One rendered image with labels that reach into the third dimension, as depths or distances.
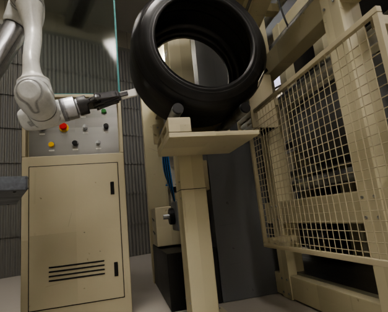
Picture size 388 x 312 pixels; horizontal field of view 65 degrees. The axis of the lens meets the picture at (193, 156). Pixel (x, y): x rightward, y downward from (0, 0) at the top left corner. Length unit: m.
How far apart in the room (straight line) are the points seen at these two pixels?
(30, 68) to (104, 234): 0.99
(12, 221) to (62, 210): 2.53
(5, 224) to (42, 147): 2.47
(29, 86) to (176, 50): 0.88
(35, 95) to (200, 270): 1.01
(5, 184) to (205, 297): 0.99
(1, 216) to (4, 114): 1.28
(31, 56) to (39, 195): 0.88
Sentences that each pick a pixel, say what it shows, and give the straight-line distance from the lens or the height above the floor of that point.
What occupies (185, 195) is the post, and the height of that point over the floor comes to 0.59.
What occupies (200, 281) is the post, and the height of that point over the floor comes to 0.19.
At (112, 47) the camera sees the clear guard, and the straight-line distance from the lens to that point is 2.14.
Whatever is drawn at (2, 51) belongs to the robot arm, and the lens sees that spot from 1.54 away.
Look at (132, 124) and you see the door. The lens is 4.93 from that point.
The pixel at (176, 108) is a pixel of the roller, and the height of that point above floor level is 0.90.
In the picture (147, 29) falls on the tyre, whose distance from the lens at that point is 1.31.
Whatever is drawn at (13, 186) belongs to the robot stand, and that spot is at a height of 0.62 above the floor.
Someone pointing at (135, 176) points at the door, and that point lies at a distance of 4.74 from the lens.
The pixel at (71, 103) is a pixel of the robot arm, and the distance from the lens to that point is 1.25.
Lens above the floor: 0.49
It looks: 11 degrees up
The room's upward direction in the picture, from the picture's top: 6 degrees counter-clockwise
